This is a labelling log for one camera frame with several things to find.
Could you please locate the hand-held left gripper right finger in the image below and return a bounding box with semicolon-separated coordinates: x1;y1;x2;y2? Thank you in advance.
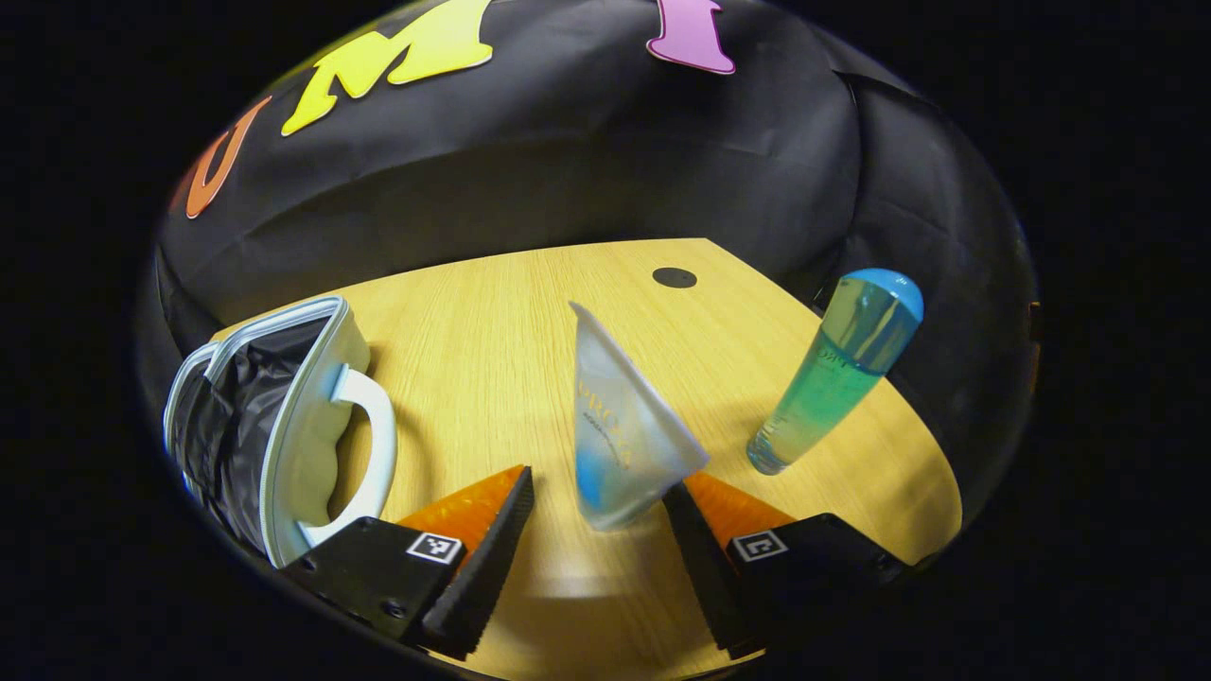
660;470;916;661

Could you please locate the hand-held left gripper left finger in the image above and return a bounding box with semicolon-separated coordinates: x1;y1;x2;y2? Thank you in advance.
279;463;536;661

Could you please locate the frosted blue cream tube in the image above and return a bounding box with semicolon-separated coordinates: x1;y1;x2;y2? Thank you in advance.
568;301;711;533

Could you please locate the light blue suitcase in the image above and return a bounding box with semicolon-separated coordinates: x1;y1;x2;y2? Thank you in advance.
163;295;399;569

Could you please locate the teal blue-capped bottle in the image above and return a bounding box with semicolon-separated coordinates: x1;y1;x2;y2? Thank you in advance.
746;268;925;477

